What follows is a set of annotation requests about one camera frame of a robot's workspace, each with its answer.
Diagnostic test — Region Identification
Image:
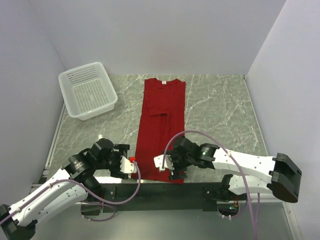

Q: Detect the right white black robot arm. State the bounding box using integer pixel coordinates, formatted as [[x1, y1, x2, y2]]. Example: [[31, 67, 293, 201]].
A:
[[153, 136, 302, 203]]

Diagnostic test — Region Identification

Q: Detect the red t shirt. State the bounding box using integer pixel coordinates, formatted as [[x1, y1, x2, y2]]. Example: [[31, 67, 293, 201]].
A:
[[135, 78, 186, 182]]

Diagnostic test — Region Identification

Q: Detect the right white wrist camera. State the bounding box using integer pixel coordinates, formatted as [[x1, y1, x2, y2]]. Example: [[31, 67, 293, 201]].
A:
[[153, 154, 175, 172]]

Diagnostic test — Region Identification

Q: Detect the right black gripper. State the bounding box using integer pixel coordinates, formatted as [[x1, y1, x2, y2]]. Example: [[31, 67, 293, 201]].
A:
[[162, 149, 194, 181]]

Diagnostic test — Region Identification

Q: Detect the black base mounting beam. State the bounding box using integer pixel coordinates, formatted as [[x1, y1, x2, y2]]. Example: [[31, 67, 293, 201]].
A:
[[115, 182, 236, 212]]

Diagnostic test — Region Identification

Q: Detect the white plastic perforated basket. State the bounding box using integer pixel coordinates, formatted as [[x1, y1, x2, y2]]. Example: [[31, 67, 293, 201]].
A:
[[58, 62, 118, 121]]

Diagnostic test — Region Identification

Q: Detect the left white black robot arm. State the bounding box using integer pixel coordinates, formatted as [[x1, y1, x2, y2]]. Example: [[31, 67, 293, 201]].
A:
[[0, 138, 135, 240]]

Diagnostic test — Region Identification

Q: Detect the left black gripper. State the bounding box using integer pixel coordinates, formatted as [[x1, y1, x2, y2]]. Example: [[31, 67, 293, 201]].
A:
[[96, 144, 130, 178]]

